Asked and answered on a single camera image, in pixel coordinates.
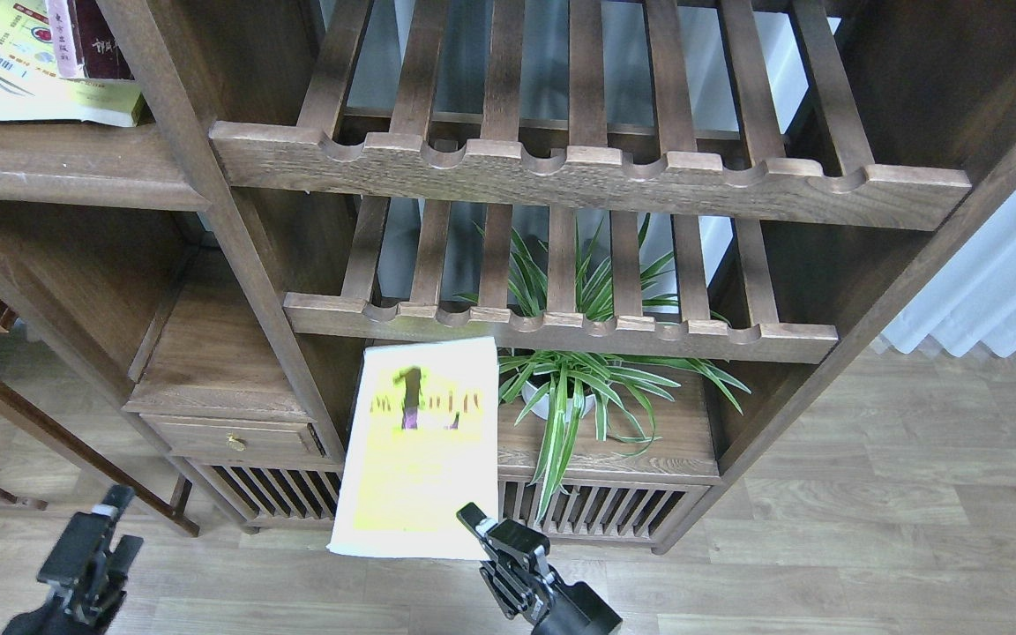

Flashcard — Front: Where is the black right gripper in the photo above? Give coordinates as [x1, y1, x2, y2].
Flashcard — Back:
[457, 503, 624, 634]

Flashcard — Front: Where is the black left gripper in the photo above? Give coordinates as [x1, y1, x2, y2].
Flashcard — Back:
[3, 485, 144, 635]

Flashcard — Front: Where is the yellow white book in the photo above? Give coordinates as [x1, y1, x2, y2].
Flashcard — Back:
[328, 337, 499, 560]

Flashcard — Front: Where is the green blue illustrated book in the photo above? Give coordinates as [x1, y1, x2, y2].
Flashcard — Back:
[0, 1, 145, 126]

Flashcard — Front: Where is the maroon thick book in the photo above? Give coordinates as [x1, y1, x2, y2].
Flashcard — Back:
[45, 0, 134, 83]

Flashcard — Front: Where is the right slatted cabinet door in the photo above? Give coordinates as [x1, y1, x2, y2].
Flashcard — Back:
[497, 477, 705, 543]

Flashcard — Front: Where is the slatted cabinet door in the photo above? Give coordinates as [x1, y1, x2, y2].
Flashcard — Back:
[192, 461, 343, 529]
[497, 477, 705, 543]

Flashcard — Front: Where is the white plant pot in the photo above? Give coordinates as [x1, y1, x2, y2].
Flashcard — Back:
[521, 379, 596, 421]

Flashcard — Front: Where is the wooden drawer brass knob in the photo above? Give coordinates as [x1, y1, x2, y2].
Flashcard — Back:
[141, 414, 322, 459]

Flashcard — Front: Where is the green spider plant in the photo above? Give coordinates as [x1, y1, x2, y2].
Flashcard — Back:
[497, 223, 751, 517]

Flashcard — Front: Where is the left slatted cabinet door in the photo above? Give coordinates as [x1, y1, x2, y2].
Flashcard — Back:
[192, 461, 343, 529]

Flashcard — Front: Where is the dark wooden side furniture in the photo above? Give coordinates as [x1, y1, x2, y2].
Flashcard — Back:
[0, 247, 202, 537]

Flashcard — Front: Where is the dark wooden bookshelf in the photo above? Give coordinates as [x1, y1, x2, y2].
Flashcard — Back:
[0, 1, 1016, 554]

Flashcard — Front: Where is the white curtain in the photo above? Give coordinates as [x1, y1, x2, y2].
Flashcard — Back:
[874, 191, 1016, 357]

